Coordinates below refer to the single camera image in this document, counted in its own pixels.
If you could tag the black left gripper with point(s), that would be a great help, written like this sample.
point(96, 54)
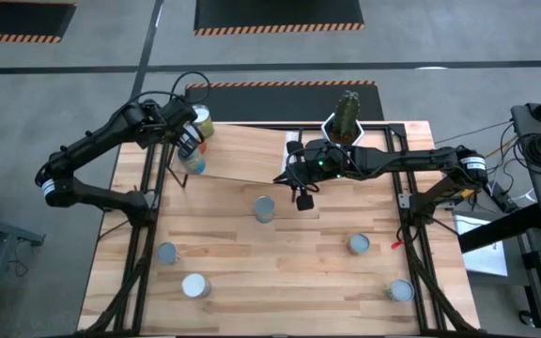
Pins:
point(176, 115)

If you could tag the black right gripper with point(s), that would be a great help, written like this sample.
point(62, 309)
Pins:
point(305, 171)

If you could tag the large green oranges can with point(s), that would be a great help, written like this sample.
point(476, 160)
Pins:
point(205, 124)

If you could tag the blue berries can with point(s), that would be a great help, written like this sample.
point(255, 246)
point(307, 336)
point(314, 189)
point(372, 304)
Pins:
point(194, 164)

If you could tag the small carrot-print can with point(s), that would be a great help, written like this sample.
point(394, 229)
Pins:
point(166, 252)

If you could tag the large blue peaches can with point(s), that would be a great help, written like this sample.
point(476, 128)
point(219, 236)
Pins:
point(194, 285)

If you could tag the large yellow-green fruit can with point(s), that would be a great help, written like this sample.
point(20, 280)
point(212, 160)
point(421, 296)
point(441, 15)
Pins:
point(401, 290)

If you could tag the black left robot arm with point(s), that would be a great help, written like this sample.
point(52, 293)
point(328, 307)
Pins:
point(92, 141)

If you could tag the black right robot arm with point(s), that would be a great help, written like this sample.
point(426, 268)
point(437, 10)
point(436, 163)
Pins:
point(402, 159)

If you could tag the light wooden board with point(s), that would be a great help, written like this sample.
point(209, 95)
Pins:
point(242, 155)

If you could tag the black mat with striped edge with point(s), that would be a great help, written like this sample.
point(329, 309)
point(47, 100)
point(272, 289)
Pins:
point(275, 14)
point(17, 19)
point(261, 103)

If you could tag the green cactus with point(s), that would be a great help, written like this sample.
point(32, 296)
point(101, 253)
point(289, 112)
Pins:
point(347, 117)

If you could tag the small red clip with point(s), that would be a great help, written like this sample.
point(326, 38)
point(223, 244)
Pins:
point(394, 243)

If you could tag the white paper sheet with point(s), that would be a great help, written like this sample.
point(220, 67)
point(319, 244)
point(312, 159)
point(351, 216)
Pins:
point(486, 258)

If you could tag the black desk support bar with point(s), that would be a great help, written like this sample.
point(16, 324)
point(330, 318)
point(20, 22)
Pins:
point(496, 235)

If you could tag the grey equipment stand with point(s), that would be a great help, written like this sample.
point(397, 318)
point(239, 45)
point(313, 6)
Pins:
point(526, 122)

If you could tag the silver metal bracket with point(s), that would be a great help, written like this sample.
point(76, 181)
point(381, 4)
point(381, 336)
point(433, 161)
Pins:
point(155, 200)
point(404, 201)

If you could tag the black metal table frame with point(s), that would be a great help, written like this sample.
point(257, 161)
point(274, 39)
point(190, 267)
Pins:
point(396, 130)

